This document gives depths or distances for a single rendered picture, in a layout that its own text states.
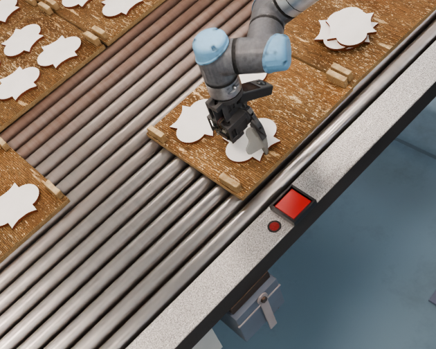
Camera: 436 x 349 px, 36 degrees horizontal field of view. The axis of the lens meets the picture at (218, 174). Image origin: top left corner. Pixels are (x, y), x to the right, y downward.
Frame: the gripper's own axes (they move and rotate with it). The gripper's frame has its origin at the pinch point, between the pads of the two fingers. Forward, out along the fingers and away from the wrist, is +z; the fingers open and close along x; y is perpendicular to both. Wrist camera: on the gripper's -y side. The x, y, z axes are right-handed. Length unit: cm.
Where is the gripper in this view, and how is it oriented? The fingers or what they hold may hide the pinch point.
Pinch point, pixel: (250, 140)
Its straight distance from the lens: 164.7
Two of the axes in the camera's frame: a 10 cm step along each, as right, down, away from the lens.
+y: -6.8, 6.7, -2.9
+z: 2.5, 5.8, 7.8
